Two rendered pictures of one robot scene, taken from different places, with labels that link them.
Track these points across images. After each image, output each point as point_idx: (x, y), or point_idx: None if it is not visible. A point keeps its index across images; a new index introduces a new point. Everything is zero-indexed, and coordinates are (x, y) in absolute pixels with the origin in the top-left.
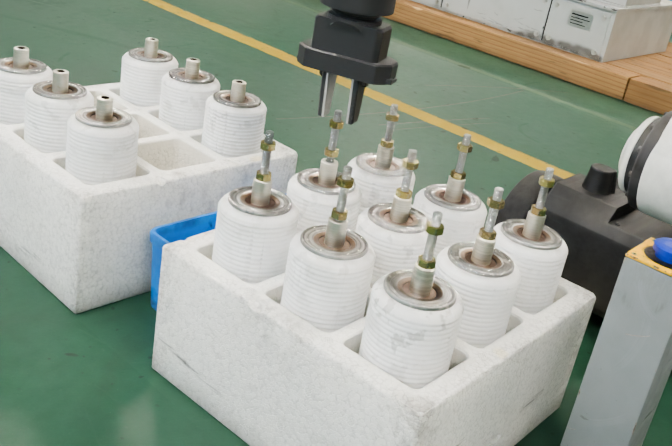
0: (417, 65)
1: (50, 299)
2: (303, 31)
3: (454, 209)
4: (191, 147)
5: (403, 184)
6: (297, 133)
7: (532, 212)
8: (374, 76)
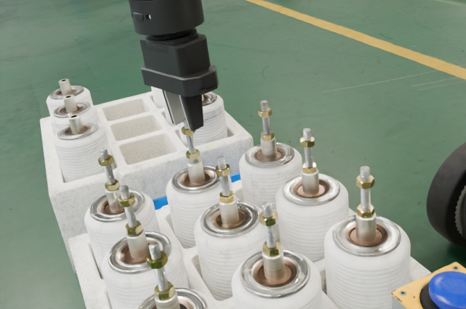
0: None
1: (68, 260)
2: (387, 12)
3: (300, 204)
4: (170, 140)
5: (222, 189)
6: (333, 102)
7: (358, 213)
8: (184, 89)
